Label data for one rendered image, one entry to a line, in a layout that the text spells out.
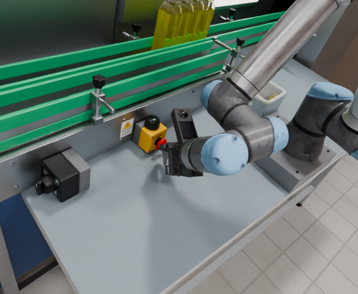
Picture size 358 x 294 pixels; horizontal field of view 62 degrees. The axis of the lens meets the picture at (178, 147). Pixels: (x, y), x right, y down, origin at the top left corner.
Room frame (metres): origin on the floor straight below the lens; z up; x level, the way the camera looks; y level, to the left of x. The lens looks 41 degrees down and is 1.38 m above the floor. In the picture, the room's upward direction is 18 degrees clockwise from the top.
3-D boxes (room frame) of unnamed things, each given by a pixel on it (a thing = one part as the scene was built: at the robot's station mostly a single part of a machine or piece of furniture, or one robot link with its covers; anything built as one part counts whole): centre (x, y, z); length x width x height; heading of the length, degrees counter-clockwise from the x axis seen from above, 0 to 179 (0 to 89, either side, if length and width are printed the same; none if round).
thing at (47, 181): (0.40, 0.26, 0.79); 0.04 x 0.03 x 0.04; 59
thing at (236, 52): (1.09, -0.07, 0.95); 0.17 x 0.03 x 0.12; 59
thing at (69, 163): (0.45, 0.23, 0.79); 0.08 x 0.08 x 0.08; 59
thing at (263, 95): (1.14, -0.21, 0.80); 0.22 x 0.17 x 0.09; 59
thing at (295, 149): (0.86, -0.38, 0.85); 0.15 x 0.15 x 0.10
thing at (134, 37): (0.93, 0.26, 0.94); 0.07 x 0.04 x 0.13; 59
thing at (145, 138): (0.69, 0.09, 0.79); 0.07 x 0.07 x 0.07; 59
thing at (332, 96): (0.86, -0.38, 0.97); 0.13 x 0.12 x 0.14; 39
